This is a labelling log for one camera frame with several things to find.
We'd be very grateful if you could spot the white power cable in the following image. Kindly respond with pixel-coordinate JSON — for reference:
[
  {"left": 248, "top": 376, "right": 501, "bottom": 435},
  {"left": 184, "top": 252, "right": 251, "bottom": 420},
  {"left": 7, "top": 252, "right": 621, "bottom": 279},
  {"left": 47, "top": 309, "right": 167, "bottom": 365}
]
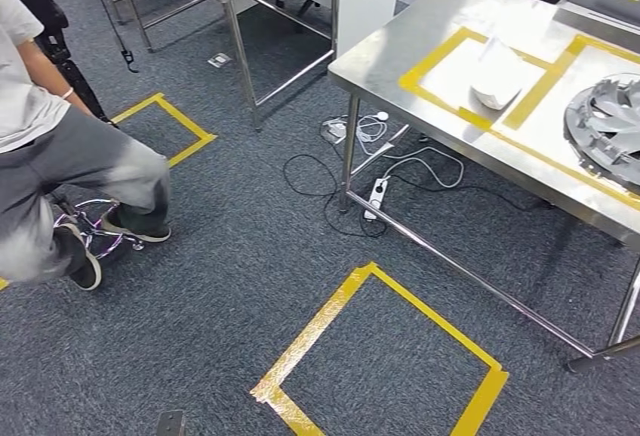
[{"left": 382, "top": 146, "right": 465, "bottom": 190}]

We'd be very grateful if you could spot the black strap with hook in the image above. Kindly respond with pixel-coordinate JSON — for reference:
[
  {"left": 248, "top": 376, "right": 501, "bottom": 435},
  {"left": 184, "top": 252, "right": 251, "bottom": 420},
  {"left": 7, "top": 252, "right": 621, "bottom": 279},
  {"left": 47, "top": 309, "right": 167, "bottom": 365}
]
[{"left": 77, "top": 0, "right": 140, "bottom": 75}]

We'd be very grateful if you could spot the white power strip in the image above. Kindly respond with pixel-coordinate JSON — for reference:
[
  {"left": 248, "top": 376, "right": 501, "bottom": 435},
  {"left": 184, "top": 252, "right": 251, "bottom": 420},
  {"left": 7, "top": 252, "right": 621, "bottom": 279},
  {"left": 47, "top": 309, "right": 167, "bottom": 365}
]
[{"left": 363, "top": 177, "right": 390, "bottom": 222}]

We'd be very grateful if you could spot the white charger cable bundle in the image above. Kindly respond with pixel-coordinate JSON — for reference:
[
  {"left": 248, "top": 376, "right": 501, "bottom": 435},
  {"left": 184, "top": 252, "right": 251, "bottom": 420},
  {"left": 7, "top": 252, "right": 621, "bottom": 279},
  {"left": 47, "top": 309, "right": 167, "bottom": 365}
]
[{"left": 319, "top": 111, "right": 390, "bottom": 156}]

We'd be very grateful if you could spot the white plastic cover part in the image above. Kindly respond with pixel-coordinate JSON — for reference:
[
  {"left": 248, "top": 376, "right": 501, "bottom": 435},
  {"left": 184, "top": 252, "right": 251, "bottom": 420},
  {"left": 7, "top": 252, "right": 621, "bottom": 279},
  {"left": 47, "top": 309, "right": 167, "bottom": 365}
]
[{"left": 469, "top": 36, "right": 526, "bottom": 112}]

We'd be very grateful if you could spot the grey plastic wheel hubcap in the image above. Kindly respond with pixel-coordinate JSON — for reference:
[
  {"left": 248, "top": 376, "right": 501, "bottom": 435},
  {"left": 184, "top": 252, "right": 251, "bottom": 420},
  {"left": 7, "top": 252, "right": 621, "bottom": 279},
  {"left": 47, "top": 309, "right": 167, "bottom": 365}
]
[{"left": 564, "top": 73, "right": 640, "bottom": 189}]

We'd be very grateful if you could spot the chrome stool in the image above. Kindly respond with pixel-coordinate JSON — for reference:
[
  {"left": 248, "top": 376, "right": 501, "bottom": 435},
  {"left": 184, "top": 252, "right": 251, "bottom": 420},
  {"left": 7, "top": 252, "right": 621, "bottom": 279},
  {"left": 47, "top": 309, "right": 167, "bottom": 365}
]
[{"left": 52, "top": 197, "right": 146, "bottom": 263}]

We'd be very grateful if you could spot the person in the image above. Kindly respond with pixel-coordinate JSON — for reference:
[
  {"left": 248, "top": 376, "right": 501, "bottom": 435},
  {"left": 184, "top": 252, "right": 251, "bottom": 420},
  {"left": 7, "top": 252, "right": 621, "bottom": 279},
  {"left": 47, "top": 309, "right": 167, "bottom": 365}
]
[{"left": 0, "top": 0, "right": 172, "bottom": 292}]

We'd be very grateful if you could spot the black cable loop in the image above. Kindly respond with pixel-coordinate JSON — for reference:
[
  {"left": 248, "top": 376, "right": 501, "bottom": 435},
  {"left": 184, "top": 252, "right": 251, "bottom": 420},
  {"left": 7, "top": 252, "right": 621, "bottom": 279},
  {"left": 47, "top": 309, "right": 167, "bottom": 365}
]
[{"left": 282, "top": 153, "right": 389, "bottom": 239}]

